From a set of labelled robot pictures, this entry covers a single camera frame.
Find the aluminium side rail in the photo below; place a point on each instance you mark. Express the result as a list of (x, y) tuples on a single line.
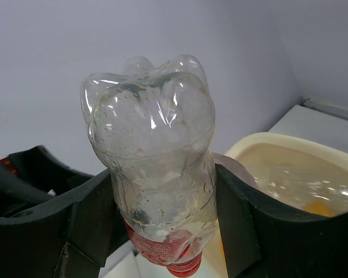
[(327, 108)]

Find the cream plastic bin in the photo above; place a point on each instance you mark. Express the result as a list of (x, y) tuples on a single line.
[(269, 149)]

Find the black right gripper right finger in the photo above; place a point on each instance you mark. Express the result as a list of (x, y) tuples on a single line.
[(263, 237)]

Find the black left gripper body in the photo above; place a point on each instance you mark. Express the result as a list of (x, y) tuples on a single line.
[(32, 177)]

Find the large clear plastic bottle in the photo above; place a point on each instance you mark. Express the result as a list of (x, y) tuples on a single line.
[(298, 186)]

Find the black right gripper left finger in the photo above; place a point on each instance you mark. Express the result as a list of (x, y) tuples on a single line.
[(70, 235)]

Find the red label clear bottle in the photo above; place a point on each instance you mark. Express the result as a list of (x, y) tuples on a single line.
[(152, 128)]

